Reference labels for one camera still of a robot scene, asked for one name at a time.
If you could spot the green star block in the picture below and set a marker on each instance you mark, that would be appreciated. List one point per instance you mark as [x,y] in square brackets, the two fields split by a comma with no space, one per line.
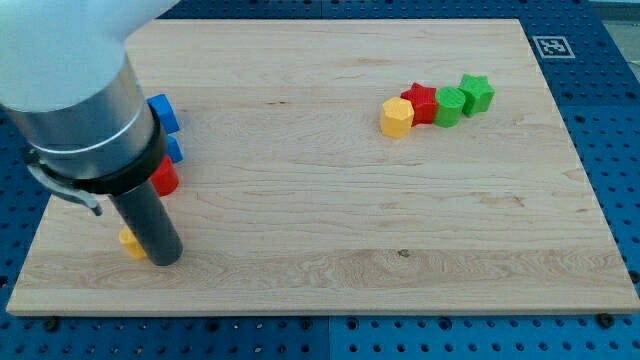
[478,94]

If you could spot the upper blue block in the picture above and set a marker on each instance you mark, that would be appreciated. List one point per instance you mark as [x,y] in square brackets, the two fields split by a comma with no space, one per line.
[163,110]

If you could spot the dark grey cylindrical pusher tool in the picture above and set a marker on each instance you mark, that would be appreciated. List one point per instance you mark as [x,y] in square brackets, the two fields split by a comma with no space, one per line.
[146,216]

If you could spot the red star block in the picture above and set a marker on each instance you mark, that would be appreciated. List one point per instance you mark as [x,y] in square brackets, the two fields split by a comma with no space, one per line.
[423,101]

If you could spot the green cylinder block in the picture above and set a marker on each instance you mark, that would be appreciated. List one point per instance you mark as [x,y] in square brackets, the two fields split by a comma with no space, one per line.
[450,101]

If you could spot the white fiducial marker tag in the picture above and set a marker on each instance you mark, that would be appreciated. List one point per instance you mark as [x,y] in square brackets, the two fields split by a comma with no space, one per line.
[553,47]

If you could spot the yellow block behind tool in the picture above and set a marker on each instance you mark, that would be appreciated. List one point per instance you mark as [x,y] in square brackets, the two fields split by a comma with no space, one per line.
[129,241]

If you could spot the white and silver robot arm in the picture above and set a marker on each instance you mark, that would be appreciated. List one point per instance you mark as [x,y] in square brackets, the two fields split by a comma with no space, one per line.
[68,85]

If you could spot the lower blue block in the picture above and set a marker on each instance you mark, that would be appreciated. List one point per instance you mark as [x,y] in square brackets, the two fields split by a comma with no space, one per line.
[174,150]

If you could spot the red cylinder block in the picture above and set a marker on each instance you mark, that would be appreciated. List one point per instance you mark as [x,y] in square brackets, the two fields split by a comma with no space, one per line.
[165,179]

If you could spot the yellow hexagon block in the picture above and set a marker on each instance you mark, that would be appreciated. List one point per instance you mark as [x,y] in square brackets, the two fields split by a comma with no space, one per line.
[396,117]

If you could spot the wooden board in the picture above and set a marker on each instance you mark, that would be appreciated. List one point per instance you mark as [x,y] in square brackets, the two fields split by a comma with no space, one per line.
[292,202]

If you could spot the blue block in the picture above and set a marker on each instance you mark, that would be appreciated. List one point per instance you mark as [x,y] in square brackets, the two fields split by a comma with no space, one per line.
[174,150]
[163,110]

